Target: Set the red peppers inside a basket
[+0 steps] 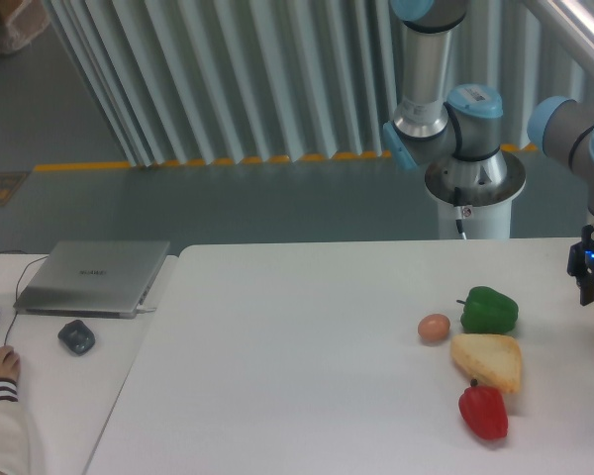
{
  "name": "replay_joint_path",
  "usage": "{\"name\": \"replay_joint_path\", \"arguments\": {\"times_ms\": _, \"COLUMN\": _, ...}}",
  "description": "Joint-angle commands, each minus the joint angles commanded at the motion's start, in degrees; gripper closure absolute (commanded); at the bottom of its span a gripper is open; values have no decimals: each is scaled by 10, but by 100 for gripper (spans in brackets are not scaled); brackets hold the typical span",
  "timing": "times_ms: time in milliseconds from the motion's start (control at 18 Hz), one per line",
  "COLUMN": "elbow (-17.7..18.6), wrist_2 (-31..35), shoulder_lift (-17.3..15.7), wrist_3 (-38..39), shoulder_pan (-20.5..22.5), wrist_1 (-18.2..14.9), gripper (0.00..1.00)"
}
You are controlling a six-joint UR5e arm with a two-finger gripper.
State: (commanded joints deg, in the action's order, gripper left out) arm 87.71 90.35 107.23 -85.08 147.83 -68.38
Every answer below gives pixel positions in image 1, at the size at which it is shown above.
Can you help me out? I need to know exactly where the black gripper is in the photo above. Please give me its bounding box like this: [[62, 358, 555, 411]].
[[567, 224, 594, 306]]

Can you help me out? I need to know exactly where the red bell pepper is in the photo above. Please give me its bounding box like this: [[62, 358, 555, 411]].
[[458, 379, 509, 440]]

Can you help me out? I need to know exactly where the forearm in cream sleeve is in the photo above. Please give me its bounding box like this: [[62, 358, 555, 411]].
[[0, 378, 31, 474]]

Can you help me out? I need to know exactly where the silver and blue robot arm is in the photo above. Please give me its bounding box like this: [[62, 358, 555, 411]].
[[382, 1, 594, 305]]

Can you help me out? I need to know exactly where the person's hand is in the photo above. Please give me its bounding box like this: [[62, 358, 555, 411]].
[[0, 345, 21, 382]]

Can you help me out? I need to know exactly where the green bell pepper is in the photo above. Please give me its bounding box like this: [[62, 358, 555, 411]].
[[460, 286, 519, 334]]

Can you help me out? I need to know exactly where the slice of toast bread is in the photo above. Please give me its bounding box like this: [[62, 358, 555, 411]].
[[449, 333, 522, 394]]

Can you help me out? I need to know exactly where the brown egg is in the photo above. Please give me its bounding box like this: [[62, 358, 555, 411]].
[[417, 314, 450, 342]]

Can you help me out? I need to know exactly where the white folding partition screen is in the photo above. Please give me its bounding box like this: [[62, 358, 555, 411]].
[[46, 1, 594, 167]]

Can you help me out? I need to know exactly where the dark grey computer mouse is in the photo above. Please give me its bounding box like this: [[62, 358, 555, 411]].
[[57, 320, 96, 356]]

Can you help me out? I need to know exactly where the silver laptop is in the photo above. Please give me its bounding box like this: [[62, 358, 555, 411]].
[[14, 240, 170, 319]]

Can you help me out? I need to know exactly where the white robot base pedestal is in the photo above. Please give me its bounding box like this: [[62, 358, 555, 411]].
[[435, 199, 512, 239]]

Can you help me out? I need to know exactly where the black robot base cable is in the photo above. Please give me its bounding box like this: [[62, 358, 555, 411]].
[[452, 185, 469, 241]]

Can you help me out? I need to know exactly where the black laptop cable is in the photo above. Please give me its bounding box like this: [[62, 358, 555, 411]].
[[0, 249, 49, 347]]

